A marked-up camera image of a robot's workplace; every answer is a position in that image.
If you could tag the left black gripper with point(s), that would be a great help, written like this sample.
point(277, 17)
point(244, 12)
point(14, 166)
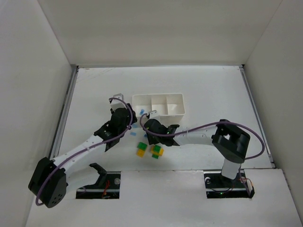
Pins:
point(123, 113)

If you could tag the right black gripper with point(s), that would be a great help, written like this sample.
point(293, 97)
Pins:
point(150, 125)

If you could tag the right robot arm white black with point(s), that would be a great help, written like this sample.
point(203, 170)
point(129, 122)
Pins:
point(231, 141)

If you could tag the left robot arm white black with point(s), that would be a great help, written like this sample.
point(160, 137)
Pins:
point(51, 178)

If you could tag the green yellow lego stack left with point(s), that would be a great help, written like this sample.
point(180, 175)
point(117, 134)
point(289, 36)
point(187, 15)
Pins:
point(141, 149)

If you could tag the green yellow lego stack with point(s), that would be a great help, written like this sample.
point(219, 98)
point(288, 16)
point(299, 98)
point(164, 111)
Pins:
point(141, 149)
point(157, 151)

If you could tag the white three-compartment container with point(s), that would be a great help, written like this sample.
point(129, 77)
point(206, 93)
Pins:
point(170, 106)

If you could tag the green yellow lego stack right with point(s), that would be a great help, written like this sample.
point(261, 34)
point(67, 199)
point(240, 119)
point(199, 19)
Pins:
point(157, 151)

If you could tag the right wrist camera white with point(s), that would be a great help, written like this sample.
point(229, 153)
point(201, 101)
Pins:
point(153, 115)

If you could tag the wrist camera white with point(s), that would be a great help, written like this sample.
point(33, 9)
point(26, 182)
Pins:
point(116, 101)
point(153, 115)

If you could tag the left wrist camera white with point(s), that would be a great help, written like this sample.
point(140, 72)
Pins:
point(116, 101)

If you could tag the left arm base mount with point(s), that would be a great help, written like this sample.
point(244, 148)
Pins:
point(106, 187)

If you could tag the left aluminium table rail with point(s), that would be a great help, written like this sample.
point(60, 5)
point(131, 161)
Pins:
point(57, 139)

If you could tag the aluminium table rail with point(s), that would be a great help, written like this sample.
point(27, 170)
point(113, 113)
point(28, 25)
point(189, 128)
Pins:
point(57, 139)
point(267, 149)

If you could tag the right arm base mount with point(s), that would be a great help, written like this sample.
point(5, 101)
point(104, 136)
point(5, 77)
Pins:
point(220, 187)

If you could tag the right aluminium table rail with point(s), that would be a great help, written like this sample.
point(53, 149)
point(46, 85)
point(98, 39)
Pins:
point(267, 149)

